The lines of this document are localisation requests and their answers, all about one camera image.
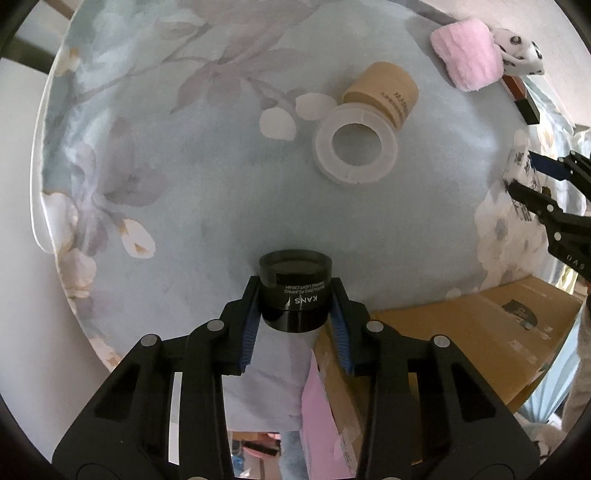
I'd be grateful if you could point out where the white black spotted sock roll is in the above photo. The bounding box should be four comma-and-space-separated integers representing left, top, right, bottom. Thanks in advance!
492, 28, 545, 76

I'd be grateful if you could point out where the pink packet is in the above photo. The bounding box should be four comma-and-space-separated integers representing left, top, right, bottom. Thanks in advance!
301, 357, 358, 479

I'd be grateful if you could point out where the clear tape roll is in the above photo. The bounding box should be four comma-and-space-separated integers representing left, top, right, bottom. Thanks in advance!
312, 103, 399, 186

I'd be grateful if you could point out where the red black lipstick tube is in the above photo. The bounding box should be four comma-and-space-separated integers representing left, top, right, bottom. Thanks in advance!
501, 75, 541, 125

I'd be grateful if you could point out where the beige cream jar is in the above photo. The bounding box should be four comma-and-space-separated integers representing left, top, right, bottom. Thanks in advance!
342, 62, 419, 131

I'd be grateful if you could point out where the floral light blue cloth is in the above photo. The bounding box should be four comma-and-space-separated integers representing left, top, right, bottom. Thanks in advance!
29, 0, 591, 434

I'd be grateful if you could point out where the black cosmetic jar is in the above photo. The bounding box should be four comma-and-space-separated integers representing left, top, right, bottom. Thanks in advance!
259, 250, 332, 334

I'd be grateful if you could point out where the white floral small box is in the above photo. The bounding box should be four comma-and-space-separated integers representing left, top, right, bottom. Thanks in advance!
502, 142, 543, 222

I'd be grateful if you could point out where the pink fluffy sock roll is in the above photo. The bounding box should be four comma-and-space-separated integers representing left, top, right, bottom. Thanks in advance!
430, 18, 504, 92

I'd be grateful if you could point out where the cardboard box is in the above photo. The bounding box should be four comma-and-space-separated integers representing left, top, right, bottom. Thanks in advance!
314, 277, 580, 470

